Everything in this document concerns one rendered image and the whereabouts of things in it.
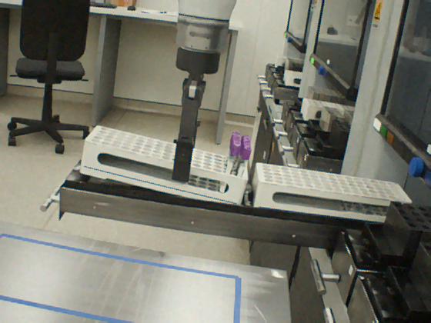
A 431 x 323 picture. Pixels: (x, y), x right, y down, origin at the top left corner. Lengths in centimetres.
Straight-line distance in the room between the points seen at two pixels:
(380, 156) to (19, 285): 74
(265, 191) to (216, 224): 10
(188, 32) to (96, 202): 34
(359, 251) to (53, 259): 48
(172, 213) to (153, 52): 361
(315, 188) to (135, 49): 366
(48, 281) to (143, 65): 393
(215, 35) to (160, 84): 366
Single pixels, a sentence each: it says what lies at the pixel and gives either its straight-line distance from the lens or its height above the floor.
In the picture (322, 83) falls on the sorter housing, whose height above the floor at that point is 89.
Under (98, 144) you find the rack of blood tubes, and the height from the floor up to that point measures 89.
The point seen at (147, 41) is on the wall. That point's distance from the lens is 450.
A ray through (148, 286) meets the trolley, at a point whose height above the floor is 82.
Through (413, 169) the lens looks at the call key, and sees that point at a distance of 81.
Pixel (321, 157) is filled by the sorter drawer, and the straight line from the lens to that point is 135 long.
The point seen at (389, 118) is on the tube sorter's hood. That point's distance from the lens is 102.
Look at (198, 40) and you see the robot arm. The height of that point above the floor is 109.
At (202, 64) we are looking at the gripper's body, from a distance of 89.
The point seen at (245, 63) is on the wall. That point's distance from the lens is 447.
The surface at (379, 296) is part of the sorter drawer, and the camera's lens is 77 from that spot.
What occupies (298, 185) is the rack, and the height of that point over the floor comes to 86.
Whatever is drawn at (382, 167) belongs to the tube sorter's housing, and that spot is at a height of 89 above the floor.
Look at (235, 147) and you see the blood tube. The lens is 92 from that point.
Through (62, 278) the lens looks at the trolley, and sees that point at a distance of 68.
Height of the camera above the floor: 120
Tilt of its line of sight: 19 degrees down
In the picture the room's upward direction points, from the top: 9 degrees clockwise
